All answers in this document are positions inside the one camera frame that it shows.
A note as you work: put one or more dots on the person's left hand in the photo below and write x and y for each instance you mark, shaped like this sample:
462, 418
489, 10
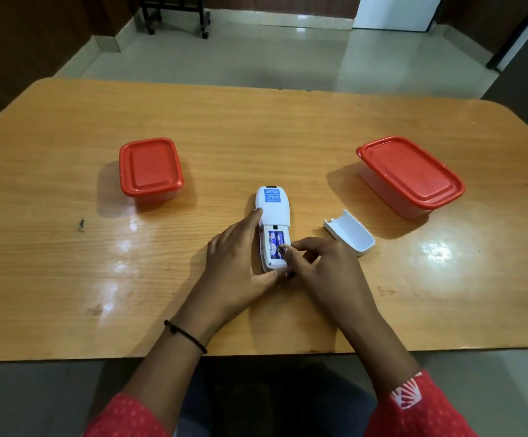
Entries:
232, 268

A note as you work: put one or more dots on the person's right hand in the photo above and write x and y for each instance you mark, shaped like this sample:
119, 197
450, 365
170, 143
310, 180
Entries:
332, 277

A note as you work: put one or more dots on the person's right thumb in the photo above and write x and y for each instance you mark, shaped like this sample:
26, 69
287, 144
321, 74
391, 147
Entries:
304, 266

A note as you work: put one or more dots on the person's left thumb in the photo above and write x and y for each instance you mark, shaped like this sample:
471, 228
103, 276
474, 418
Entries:
270, 278

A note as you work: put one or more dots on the white remote control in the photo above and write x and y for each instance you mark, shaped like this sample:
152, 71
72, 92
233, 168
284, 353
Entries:
273, 209

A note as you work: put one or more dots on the person's right forearm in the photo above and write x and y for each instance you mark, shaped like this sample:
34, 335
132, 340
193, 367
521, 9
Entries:
377, 354

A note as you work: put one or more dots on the person's left forearm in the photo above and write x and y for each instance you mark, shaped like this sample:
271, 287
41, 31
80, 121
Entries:
172, 373

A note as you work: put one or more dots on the blue battery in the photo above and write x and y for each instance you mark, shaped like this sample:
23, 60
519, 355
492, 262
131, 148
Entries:
272, 244
280, 238

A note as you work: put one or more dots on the white battery cover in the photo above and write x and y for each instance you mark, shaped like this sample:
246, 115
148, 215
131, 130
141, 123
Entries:
350, 232

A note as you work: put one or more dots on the black thread wristband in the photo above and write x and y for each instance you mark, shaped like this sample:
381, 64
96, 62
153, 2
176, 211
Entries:
186, 334

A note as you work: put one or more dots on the blue trousers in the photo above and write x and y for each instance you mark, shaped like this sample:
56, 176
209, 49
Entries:
336, 398

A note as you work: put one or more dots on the large red-lidded plastic container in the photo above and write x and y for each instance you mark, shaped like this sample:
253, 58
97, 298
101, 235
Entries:
409, 172

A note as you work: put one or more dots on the small red-lidded plastic container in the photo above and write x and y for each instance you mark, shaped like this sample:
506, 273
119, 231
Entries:
151, 168

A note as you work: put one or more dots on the red patterned right sleeve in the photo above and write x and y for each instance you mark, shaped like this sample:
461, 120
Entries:
418, 409

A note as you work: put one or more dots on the red patterned sleeve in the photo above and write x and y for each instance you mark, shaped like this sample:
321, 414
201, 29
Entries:
127, 416
418, 409

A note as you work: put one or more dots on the red patterned left sleeve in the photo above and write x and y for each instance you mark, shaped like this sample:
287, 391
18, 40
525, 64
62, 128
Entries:
127, 416

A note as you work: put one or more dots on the black wheeled stand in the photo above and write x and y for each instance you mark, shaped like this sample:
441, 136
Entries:
204, 18

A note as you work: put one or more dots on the white door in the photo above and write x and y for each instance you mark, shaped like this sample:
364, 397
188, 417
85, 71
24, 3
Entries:
396, 11

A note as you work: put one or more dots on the black pole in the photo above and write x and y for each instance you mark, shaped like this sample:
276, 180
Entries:
516, 34

